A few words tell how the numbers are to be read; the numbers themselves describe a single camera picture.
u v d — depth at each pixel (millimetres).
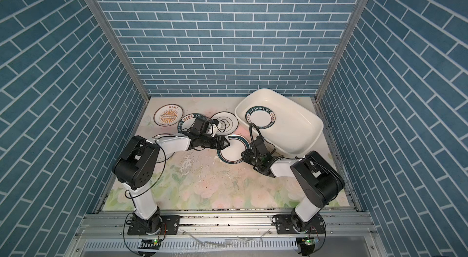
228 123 1058
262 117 1092
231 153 943
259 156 723
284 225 736
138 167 495
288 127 1029
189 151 710
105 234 737
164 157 517
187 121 1083
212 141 852
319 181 467
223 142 866
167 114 1116
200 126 777
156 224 667
